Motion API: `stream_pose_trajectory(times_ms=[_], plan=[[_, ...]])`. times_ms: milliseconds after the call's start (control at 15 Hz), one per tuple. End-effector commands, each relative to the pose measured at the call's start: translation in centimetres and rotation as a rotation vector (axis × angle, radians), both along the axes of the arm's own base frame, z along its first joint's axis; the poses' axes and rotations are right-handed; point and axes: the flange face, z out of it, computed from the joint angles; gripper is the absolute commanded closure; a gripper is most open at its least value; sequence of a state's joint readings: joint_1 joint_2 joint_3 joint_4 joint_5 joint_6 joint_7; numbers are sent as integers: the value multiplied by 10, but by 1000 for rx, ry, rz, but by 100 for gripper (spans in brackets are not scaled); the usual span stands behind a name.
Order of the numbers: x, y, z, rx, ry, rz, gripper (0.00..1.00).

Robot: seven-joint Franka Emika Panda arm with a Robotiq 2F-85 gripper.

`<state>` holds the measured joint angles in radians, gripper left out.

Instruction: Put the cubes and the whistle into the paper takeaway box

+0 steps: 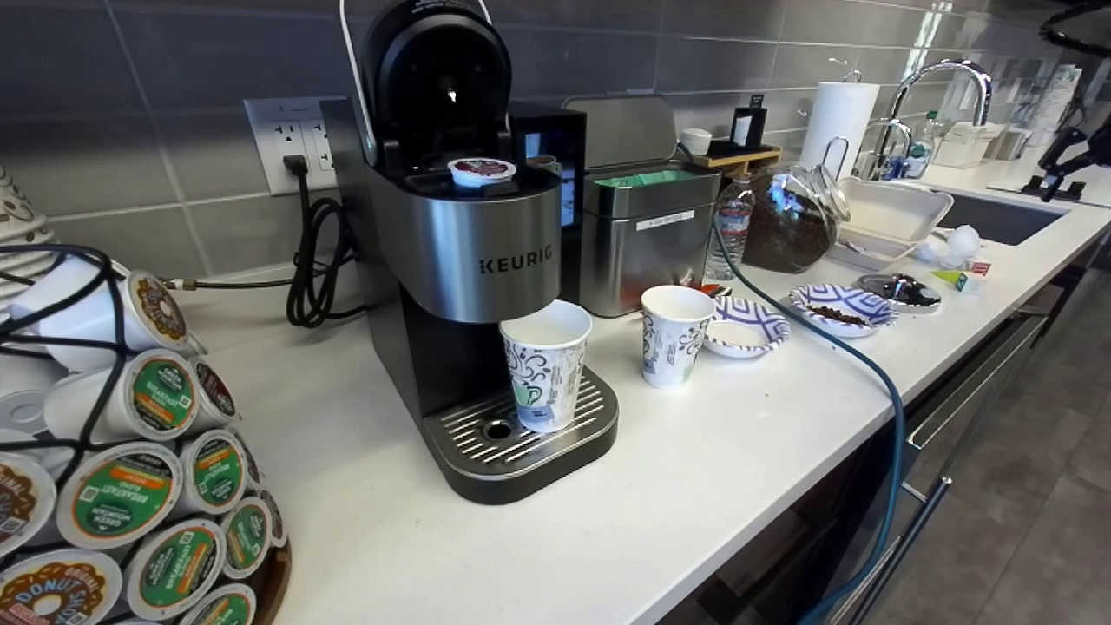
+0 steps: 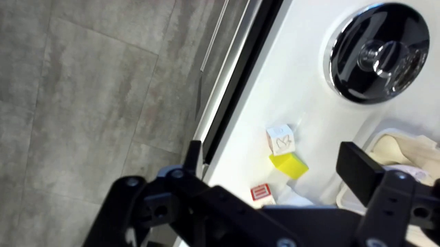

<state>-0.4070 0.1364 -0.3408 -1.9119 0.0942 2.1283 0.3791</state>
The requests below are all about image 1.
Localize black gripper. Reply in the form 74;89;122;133
1020;115;1111;203

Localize crumpled white paper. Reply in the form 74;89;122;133
917;223;987;271

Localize cream paper takeaway box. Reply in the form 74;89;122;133
838;172;957;271

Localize brushed steel box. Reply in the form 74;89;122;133
563;93;679;178

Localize black box with blue display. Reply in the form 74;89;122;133
505;102;589;306

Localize dark kitchen sink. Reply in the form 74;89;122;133
936;186;1068;251

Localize clear plastic container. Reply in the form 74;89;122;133
932;67;1035;170

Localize clear soap bottle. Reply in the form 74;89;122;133
908;108;943;182

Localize white paper towel roll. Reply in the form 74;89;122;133
799;75;883;184

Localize blue patterned plate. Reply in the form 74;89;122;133
787;280;895;343

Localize black bottle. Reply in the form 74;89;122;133
729;93;769;153

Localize small wooden tray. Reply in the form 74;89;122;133
692;141;782;172

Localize small clear glass jar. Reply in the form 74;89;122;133
710;184;757;286

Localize blue patterned bowl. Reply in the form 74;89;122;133
700;292;790;366

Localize small white cup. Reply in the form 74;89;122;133
677;124;715;162

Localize blue floral paper cup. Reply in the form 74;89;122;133
638;286;723;394
497;300;596;439

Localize silver metal tea tin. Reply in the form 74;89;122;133
575;168;723;321

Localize white coffee pod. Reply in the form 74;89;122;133
444;153;522;191

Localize silver black Keurig coffee machine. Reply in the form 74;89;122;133
335;0;622;506

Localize brown label coffee pod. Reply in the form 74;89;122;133
0;448;59;561
191;358;244;428
0;544;126;625
14;252;196;358

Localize green label coffee pod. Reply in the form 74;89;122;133
217;494;279;583
177;428;253;522
122;519;228;625
55;440;187;551
177;579;259;625
45;347;201;444

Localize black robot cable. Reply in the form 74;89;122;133
1039;0;1111;56

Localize steel drawer handle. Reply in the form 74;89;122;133
846;473;953;625
902;309;1052;454

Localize blue cable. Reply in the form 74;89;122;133
708;223;908;625

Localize black power cord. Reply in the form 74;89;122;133
281;153;376;330

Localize white wall power outlet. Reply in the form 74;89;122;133
244;98;340;199

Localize black wire pod rack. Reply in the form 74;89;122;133
0;238;294;625

